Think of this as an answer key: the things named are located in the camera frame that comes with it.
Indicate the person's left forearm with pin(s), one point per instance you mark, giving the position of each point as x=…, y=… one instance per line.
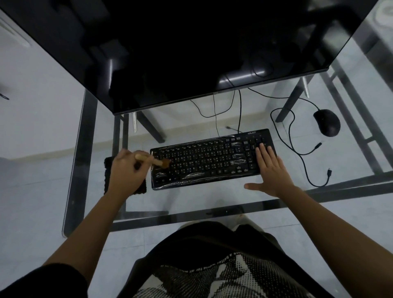
x=89, y=230

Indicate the person's left hand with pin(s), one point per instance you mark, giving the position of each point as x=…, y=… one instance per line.
x=124, y=175

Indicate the black computer monitor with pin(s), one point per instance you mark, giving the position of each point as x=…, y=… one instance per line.
x=196, y=46

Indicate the black printed shirt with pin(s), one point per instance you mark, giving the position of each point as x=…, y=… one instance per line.
x=215, y=264

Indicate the black computer keyboard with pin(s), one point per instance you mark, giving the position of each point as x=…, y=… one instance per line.
x=208, y=162

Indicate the person's right hand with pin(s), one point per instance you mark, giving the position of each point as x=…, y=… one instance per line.
x=273, y=176

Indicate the black cleaning cloth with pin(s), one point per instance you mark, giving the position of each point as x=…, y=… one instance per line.
x=107, y=175

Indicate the black metal table frame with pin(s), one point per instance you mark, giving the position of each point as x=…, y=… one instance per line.
x=82, y=153

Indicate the person's right forearm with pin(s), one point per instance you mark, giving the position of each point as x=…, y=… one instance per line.
x=331, y=239

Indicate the person's right little finger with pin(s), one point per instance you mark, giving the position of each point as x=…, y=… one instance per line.
x=279, y=164

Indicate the black computer mouse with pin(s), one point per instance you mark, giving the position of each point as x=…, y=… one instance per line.
x=327, y=122

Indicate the person's left fingers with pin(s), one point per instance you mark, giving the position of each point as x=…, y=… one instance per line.
x=141, y=161

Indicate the person's right thumb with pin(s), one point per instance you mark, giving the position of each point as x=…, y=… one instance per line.
x=254, y=186

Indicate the person's right middle finger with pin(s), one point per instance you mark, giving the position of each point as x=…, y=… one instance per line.
x=264, y=155

